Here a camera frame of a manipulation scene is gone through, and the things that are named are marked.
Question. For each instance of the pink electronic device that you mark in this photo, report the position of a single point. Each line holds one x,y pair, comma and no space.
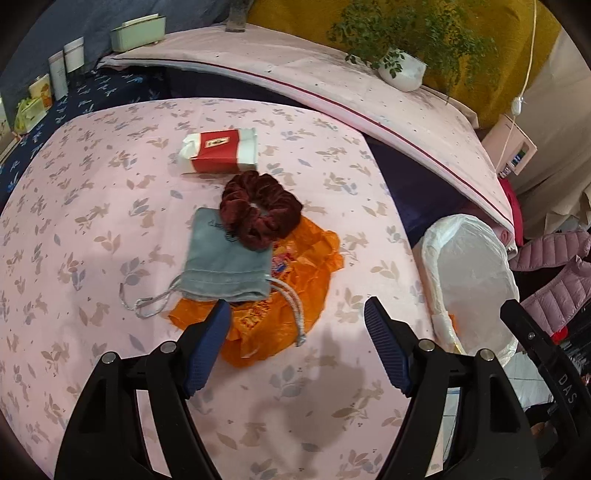
508,143

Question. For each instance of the white tumbler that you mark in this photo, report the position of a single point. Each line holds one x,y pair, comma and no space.
58,76
74,55

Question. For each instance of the glass vase with pink flowers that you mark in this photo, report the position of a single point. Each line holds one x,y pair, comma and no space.
238,21

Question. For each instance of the green plant in white pot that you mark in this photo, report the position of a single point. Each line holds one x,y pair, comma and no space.
401,69

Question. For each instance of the book with white cover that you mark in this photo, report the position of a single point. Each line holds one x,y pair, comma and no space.
7,147

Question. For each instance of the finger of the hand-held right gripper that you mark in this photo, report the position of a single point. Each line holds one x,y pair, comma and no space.
526,327

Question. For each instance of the red cloth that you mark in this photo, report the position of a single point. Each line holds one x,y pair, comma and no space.
515,207

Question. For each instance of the maroon velvet scrunchie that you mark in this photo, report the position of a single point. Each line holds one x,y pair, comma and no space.
240,226

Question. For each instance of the red white tissue pack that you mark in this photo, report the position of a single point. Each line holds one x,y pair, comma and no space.
217,147

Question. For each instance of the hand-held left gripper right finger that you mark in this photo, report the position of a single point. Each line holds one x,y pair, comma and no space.
388,350

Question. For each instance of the green snack packet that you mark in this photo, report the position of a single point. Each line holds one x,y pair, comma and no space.
27,115

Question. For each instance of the mustard yellow cloth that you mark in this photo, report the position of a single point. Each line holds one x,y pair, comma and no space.
508,55

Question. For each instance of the pink puffer jacket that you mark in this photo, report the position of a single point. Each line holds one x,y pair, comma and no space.
554,286

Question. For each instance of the pink rabbit print tablecloth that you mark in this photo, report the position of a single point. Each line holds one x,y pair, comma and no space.
115,184

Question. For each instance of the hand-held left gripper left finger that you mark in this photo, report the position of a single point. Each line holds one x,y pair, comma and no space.
207,346

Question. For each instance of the trash bin with white liner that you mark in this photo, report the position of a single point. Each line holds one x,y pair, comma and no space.
471,277

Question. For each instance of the grey blue blanket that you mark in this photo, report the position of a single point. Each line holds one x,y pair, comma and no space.
92,18

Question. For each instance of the navy floral cloth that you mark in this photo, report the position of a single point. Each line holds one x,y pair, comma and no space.
101,87

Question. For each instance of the pink sheet with red stripe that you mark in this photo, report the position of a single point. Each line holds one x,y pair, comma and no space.
323,78

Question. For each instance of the orange plastic bag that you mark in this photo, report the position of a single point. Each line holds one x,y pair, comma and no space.
304,258

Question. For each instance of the pale green tissue box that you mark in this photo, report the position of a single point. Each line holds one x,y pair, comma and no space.
138,34

